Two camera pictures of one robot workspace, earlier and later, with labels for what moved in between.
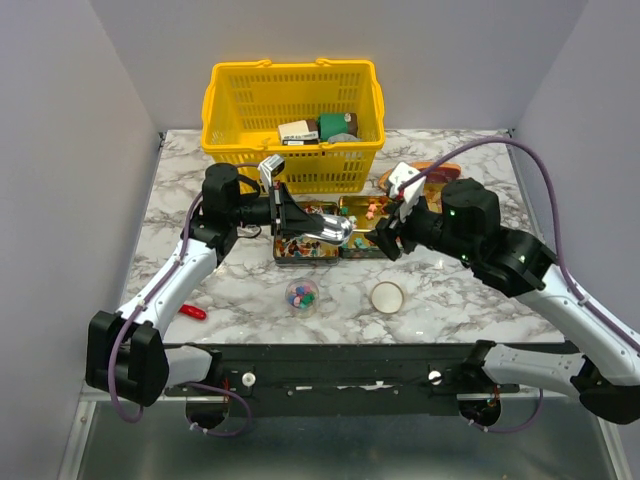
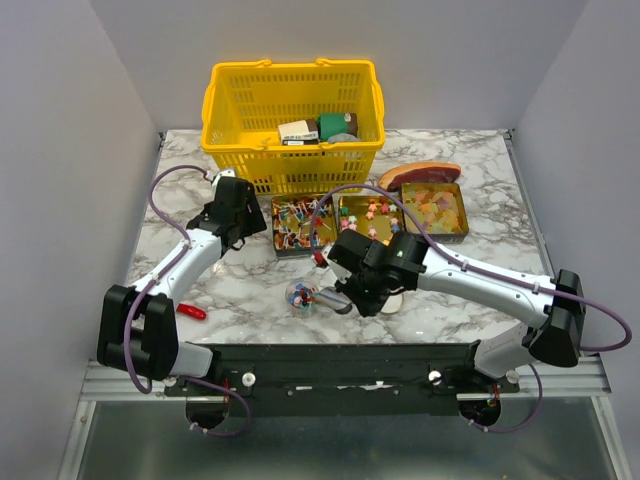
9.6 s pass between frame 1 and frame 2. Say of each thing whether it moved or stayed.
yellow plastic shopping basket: stayed
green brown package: stayed
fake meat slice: stayed
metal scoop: moved
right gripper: moved
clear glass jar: stayed
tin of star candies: stayed
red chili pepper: stayed
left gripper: moved
